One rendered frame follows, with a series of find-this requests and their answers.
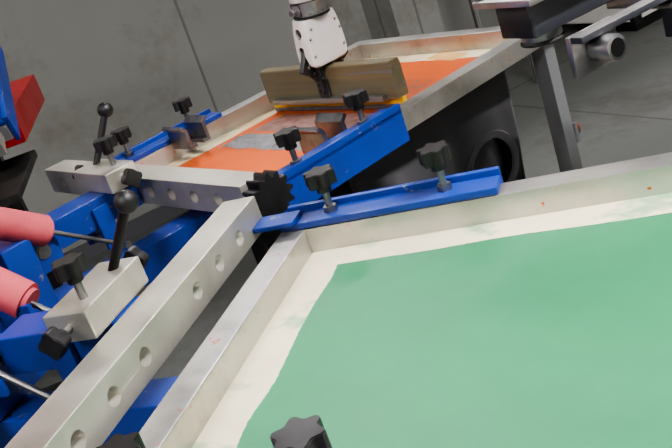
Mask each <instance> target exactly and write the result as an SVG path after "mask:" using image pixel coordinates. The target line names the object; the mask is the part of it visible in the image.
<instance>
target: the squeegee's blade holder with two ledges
mask: <svg viewBox="0 0 672 448"><path fill-rule="evenodd" d="M368 97H369V101H367V102H384V101H386V100H388V97H387V94H384V95H368ZM272 102H273V105H302V104H332V103H344V102H343V98H342V96H336V97H331V98H321V97H312V98H288V99H275V100H274V101H272Z"/></svg>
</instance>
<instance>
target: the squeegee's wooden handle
mask: <svg viewBox="0 0 672 448"><path fill-rule="evenodd" d="M323 69H324V74H325V79H328V81H329V85H330V89H331V93H332V97H336V96H342V95H343V94H345V93H347V92H349V91H350V90H354V89H358V88H361V87H363V88H364V89H366V91H367V94H368V95H384V94H387V97H388V99H399V98H401V97H402V96H404V95H406V94H408V92H409V91H408V88H407V85H406V81H405V78H404V74H403V71H402V67H401V64H400V61H399V59H398V57H390V58H378V59H366V60H355V61H343V62H331V63H328V64H326V65H324V66H323ZM260 77H261V80H262V82H263V85H264V88H265V91H266V94H267V97H268V100H269V102H270V103H273V102H272V101H274V100H275V99H288V98H312V97H320V94H319V91H318V87H317V84H316V81H315V80H313V79H312V78H310V77H309V76H305V75H300V65H296V66H284V67H272V68H266V69H264V70H262V71H261V72H260Z"/></svg>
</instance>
